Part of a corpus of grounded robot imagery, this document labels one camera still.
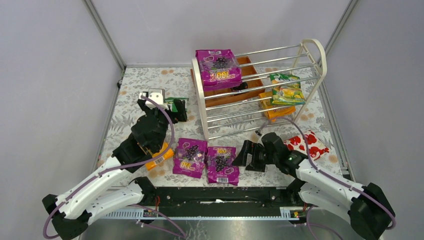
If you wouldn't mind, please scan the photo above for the rolled dark orange sock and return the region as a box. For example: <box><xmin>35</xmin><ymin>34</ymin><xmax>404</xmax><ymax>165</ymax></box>
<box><xmin>231</xmin><ymin>82</ymin><xmax>249</xmax><ymax>96</ymax></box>

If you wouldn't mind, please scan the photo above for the orange bag under shelf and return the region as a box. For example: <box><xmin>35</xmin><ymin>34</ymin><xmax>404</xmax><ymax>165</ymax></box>
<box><xmin>258</xmin><ymin>91</ymin><xmax>296</xmax><ymax>123</ymax></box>

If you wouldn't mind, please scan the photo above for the green yellow bag on shelf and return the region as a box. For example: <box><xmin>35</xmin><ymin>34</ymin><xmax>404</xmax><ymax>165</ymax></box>
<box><xmin>269</xmin><ymin>73</ymin><xmax>306</xmax><ymax>106</ymax></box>

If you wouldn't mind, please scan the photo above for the orange wooden divider tray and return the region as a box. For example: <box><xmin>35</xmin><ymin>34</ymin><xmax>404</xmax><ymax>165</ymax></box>
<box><xmin>190</xmin><ymin>56</ymin><xmax>265</xmax><ymax>108</ymax></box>

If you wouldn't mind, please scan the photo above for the green candy bag on table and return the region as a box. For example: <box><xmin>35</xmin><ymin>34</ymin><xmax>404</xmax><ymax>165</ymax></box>
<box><xmin>164</xmin><ymin>97</ymin><xmax>189</xmax><ymax>113</ymax></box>

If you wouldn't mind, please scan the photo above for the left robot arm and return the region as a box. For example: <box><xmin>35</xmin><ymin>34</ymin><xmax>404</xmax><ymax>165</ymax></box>
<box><xmin>42</xmin><ymin>93</ymin><xmax>187</xmax><ymax>240</ymax></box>

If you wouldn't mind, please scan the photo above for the purple candy bag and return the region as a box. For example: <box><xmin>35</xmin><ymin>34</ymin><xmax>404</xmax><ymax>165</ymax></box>
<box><xmin>205</xmin><ymin>146</ymin><xmax>240</xmax><ymax>186</ymax></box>
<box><xmin>172</xmin><ymin>138</ymin><xmax>208</xmax><ymax>179</ymax></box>
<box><xmin>195</xmin><ymin>49</ymin><xmax>242</xmax><ymax>92</ymax></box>

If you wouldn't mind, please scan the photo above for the white metal shelf rack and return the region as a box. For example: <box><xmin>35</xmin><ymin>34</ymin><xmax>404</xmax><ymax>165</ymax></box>
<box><xmin>190</xmin><ymin>38</ymin><xmax>328</xmax><ymax>140</ymax></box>

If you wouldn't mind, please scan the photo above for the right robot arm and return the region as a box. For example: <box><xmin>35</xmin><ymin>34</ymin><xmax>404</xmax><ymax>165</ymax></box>
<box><xmin>232</xmin><ymin>132</ymin><xmax>395</xmax><ymax>240</ymax></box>

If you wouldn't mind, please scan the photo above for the red white floral bag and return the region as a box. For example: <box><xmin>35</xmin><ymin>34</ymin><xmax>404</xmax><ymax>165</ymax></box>
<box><xmin>283</xmin><ymin>130</ymin><xmax>330</xmax><ymax>161</ymax></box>

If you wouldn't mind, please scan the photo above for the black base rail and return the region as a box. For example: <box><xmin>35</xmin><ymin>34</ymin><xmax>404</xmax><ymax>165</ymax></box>
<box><xmin>133</xmin><ymin>177</ymin><xmax>308</xmax><ymax>218</ymax></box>

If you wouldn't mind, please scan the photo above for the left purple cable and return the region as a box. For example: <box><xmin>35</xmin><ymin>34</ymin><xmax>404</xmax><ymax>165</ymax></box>
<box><xmin>42</xmin><ymin>96</ymin><xmax>175</xmax><ymax>240</ymax></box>

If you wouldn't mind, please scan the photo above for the orange mango candy bag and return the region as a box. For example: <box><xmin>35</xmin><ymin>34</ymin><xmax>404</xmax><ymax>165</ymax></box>
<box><xmin>145</xmin><ymin>142</ymin><xmax>174</xmax><ymax>171</ymax></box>

